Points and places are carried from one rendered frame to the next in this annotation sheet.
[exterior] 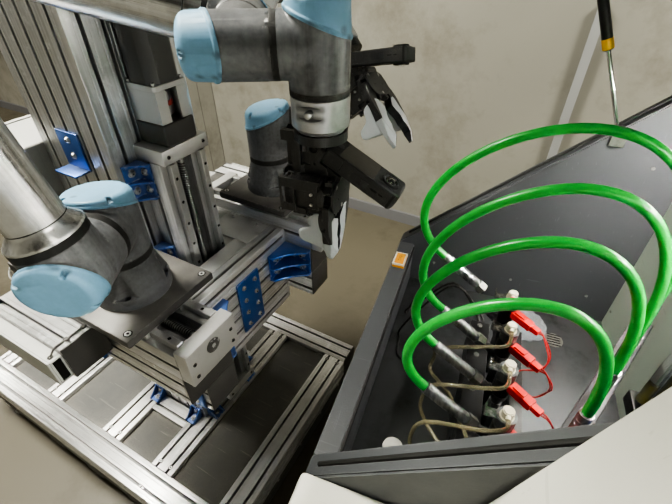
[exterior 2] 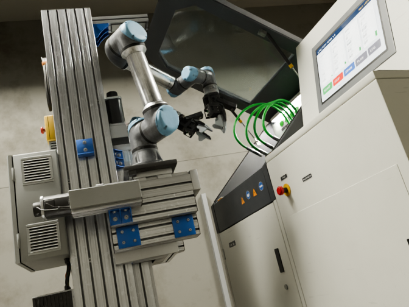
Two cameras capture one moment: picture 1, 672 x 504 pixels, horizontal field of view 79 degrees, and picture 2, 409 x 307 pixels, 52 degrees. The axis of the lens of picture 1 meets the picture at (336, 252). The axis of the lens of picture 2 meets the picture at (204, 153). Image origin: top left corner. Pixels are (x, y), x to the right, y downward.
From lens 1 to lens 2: 2.03 m
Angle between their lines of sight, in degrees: 70
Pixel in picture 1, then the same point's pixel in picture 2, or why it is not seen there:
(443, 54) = not seen: hidden behind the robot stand
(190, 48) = (193, 69)
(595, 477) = (304, 91)
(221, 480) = not seen: outside the picture
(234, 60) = (199, 72)
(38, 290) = (167, 112)
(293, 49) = (209, 73)
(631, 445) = (302, 84)
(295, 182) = (213, 103)
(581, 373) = not seen: hidden behind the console
